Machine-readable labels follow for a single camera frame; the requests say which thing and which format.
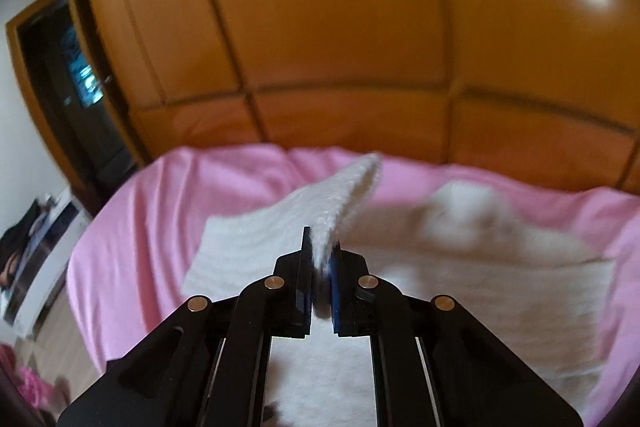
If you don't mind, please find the wooden framed doorway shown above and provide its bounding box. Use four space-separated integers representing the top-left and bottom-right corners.
6 0 151 218

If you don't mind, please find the pink cloth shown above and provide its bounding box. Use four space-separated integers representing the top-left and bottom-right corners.
0 342 71 415

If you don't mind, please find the dark cloth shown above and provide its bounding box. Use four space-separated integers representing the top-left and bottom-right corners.
0 197 58 300

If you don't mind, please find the wooden wardrobe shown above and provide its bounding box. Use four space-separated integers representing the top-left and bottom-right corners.
60 0 640 196

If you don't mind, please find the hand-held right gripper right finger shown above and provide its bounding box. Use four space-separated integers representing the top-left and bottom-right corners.
329 241 585 427

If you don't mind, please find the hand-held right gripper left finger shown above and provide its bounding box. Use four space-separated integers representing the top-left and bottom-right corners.
57 226 314 427

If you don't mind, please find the pink blanket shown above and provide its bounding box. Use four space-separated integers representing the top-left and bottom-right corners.
66 144 640 427

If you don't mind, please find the white cabinet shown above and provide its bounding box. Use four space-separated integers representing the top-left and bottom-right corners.
0 189 94 339

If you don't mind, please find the white knitted sweater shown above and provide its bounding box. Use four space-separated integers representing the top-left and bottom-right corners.
182 152 618 427

